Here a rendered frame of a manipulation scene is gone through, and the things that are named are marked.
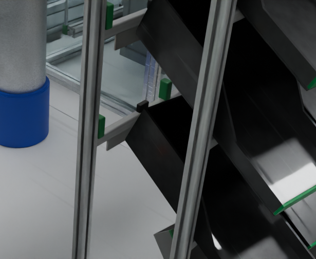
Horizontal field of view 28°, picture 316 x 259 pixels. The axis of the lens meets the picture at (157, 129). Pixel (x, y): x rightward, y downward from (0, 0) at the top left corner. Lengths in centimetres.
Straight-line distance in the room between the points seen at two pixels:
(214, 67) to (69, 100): 119
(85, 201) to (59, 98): 95
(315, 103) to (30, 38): 79
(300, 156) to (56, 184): 83
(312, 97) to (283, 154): 14
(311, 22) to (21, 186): 95
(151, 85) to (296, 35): 101
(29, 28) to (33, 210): 41
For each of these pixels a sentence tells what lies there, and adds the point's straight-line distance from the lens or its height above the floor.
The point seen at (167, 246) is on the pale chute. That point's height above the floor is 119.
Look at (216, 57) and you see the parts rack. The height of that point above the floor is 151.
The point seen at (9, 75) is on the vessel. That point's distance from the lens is 154.
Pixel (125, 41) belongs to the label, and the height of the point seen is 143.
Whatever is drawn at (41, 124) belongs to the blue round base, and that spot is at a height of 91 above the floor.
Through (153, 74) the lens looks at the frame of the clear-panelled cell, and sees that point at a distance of 165.
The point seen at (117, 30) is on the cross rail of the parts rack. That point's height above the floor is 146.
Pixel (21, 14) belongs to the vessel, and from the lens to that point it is 147.
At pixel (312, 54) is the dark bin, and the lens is 68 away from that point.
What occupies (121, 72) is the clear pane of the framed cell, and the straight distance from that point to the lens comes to 174.
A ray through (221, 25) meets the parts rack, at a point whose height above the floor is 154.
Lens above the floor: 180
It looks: 33 degrees down
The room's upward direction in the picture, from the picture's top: 7 degrees clockwise
